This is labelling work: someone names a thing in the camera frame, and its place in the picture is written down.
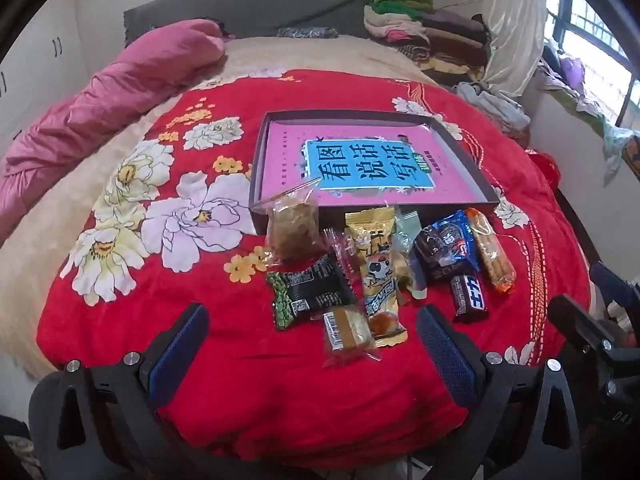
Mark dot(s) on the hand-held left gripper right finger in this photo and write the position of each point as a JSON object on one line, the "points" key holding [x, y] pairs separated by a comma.
{"points": [[445, 355]]}

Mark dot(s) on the dark patterned cloth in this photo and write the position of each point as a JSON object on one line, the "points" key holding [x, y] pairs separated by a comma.
{"points": [[307, 32]]}

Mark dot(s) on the black green pea packet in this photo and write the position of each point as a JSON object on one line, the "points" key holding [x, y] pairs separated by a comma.
{"points": [[310, 290]]}

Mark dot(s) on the grey box tray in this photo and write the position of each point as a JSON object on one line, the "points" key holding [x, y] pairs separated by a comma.
{"points": [[260, 175]]}

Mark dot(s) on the pink quilt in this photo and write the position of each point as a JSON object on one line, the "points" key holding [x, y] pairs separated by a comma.
{"points": [[100, 100]]}

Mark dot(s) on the yellow cartoon snack packet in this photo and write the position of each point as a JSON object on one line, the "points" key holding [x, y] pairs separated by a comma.
{"points": [[377, 270]]}

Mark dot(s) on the beige bedsheet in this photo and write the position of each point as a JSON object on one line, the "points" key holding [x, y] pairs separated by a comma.
{"points": [[310, 55]]}

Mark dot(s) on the white wardrobe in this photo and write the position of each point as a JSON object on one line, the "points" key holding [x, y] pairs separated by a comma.
{"points": [[35, 60]]}

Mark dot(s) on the grey headboard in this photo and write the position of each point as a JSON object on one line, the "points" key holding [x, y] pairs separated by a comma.
{"points": [[250, 5]]}

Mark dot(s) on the dark chocolate bar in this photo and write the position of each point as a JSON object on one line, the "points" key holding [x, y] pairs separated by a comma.
{"points": [[467, 297]]}

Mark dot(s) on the orange rice cracker packet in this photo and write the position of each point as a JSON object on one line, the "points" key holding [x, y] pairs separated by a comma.
{"points": [[492, 255]]}

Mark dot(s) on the red floral blanket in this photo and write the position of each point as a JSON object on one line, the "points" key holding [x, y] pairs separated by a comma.
{"points": [[300, 410]]}

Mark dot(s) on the pink and blue book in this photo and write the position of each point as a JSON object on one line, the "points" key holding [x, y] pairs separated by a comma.
{"points": [[285, 160]]}

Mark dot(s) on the clothes on windowsill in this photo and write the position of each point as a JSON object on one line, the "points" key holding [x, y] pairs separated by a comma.
{"points": [[590, 105]]}

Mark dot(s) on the purple cloth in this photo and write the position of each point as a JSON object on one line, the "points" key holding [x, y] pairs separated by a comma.
{"points": [[572, 72]]}

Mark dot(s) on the blue cookie packet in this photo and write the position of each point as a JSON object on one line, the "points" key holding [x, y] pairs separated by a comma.
{"points": [[450, 245]]}

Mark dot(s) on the barred window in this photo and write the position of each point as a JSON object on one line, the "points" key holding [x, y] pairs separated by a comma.
{"points": [[595, 30]]}

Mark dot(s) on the red bag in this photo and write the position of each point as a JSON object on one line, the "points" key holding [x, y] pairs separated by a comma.
{"points": [[545, 165]]}

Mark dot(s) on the pale blue clothes heap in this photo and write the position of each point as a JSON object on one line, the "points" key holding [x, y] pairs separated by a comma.
{"points": [[492, 105]]}

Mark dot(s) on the stack of folded clothes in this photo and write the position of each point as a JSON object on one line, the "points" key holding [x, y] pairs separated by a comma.
{"points": [[430, 35]]}

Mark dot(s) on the clear bag of brown snack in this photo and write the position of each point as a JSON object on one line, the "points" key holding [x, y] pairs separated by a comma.
{"points": [[292, 225]]}

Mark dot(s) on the brown patterned cloth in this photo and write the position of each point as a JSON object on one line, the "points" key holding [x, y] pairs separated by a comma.
{"points": [[632, 157]]}

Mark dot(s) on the pale green snack packet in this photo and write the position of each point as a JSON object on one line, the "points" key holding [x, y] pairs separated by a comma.
{"points": [[411, 280]]}

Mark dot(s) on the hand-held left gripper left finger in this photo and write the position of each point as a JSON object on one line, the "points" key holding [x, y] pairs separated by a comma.
{"points": [[181, 350]]}

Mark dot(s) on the small clear cake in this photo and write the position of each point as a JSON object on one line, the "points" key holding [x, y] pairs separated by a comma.
{"points": [[347, 332]]}

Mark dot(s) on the cream curtain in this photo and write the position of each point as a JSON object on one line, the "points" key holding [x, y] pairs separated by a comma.
{"points": [[515, 35]]}

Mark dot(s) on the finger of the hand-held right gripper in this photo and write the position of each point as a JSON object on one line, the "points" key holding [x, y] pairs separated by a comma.
{"points": [[585, 325], [615, 282]]}

